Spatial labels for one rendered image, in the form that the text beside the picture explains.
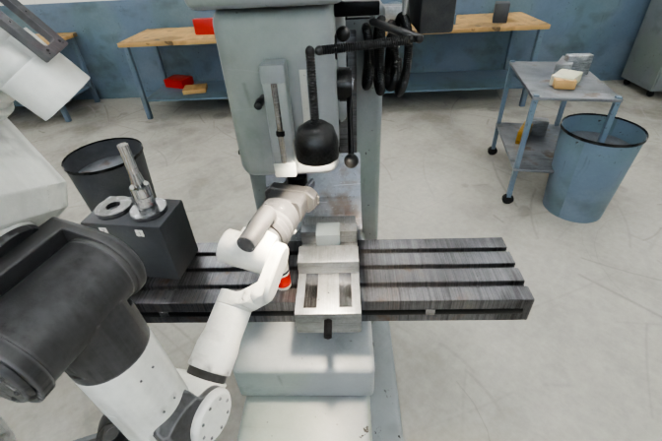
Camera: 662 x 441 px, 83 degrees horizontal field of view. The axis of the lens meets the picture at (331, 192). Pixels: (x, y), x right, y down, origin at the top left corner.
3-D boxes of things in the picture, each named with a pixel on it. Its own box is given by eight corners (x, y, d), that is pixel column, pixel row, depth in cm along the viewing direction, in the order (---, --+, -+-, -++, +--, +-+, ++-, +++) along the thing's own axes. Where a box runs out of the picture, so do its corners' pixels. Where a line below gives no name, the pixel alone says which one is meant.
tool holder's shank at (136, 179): (140, 180, 94) (124, 140, 88) (148, 183, 92) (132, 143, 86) (129, 186, 92) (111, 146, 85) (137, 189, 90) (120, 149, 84)
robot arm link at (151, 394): (189, 487, 51) (115, 404, 39) (124, 450, 56) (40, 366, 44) (238, 406, 59) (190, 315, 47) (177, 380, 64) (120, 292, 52)
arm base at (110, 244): (40, 424, 37) (34, 387, 30) (-83, 362, 36) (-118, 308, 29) (142, 303, 49) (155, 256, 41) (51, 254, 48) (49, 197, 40)
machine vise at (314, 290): (362, 333, 86) (362, 301, 79) (297, 334, 86) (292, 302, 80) (356, 232, 114) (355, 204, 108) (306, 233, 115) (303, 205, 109)
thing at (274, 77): (296, 176, 71) (283, 64, 59) (275, 177, 71) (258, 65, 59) (298, 166, 74) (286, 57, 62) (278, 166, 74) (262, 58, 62)
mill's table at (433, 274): (527, 320, 95) (535, 300, 91) (60, 324, 101) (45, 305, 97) (496, 256, 115) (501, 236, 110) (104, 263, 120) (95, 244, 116)
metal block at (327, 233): (340, 252, 96) (339, 234, 93) (317, 253, 96) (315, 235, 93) (340, 239, 100) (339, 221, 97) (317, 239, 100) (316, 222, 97)
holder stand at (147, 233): (179, 281, 102) (157, 223, 90) (107, 274, 105) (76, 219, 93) (199, 249, 111) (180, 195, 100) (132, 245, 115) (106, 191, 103)
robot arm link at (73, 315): (94, 419, 37) (12, 337, 30) (30, 401, 40) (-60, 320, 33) (165, 323, 47) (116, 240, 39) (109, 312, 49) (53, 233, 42)
